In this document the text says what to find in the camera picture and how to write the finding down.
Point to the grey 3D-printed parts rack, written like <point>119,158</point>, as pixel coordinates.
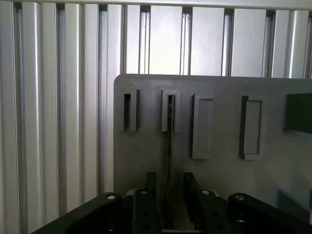
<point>219,136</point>

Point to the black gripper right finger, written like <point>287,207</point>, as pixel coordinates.
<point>214,212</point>

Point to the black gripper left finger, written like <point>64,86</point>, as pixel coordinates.
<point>143,209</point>

